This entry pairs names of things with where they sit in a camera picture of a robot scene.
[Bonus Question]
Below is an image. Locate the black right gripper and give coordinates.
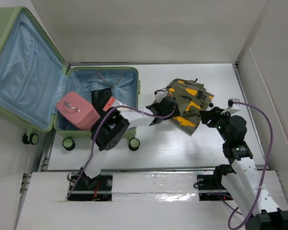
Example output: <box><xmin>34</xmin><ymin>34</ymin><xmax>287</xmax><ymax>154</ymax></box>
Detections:
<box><xmin>199</xmin><ymin>106</ymin><xmax>231</xmax><ymax>142</ymax></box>

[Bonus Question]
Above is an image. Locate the yellow camouflage garment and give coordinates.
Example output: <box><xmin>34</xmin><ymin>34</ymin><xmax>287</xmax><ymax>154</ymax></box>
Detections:
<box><xmin>166</xmin><ymin>79</ymin><xmax>214</xmax><ymax>136</ymax></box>

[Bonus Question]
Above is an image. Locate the black garment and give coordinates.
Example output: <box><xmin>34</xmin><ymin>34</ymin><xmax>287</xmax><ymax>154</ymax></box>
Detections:
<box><xmin>91</xmin><ymin>87</ymin><xmax>112</xmax><ymax>114</ymax></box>

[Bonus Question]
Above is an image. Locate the pink case with chrome handle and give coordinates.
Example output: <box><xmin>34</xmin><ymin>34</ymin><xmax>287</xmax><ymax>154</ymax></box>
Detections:
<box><xmin>56</xmin><ymin>92</ymin><xmax>100</xmax><ymax>130</ymax></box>

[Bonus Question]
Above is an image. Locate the green hard-shell suitcase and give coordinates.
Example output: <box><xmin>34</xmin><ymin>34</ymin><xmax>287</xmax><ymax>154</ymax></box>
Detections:
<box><xmin>0</xmin><ymin>6</ymin><xmax>140</xmax><ymax>150</ymax></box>

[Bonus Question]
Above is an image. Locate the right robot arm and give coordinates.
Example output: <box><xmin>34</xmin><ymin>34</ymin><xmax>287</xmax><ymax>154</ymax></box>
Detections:
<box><xmin>200</xmin><ymin>107</ymin><xmax>288</xmax><ymax>230</ymax></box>

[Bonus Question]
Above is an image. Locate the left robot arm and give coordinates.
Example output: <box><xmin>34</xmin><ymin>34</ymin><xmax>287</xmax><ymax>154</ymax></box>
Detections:
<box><xmin>77</xmin><ymin>92</ymin><xmax>180</xmax><ymax>190</ymax></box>

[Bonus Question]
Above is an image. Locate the white packaged item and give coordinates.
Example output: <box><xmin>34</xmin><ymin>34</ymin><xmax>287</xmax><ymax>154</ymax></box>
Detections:
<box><xmin>111</xmin><ymin>100</ymin><xmax>138</xmax><ymax>112</ymax></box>

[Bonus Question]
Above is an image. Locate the red paper tag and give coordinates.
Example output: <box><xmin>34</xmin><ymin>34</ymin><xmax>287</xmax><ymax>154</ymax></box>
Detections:
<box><xmin>103</xmin><ymin>96</ymin><xmax>116</xmax><ymax>112</ymax></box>

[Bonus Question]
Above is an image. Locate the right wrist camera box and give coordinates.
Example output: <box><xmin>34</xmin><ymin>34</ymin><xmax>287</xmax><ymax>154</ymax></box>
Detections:
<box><xmin>228</xmin><ymin>98</ymin><xmax>240</xmax><ymax>115</ymax></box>

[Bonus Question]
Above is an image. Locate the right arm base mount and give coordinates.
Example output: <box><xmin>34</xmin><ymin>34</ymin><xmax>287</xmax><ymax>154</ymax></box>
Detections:
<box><xmin>193</xmin><ymin>174</ymin><xmax>233</xmax><ymax>201</ymax></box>

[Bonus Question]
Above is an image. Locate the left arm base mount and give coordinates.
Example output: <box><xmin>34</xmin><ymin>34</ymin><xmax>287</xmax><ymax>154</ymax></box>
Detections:
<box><xmin>67</xmin><ymin>173</ymin><xmax>113</xmax><ymax>202</ymax></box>

